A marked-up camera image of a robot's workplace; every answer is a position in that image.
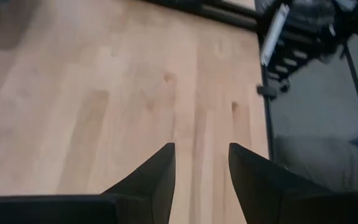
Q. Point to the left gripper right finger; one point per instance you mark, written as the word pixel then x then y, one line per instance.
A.
pixel 275 199

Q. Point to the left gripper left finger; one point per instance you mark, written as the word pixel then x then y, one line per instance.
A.
pixel 148 199

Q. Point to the white aluminium strip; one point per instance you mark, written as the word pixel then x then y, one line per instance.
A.
pixel 273 37

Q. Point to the black wheeled equipment stand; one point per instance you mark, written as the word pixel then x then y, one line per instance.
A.
pixel 309 31

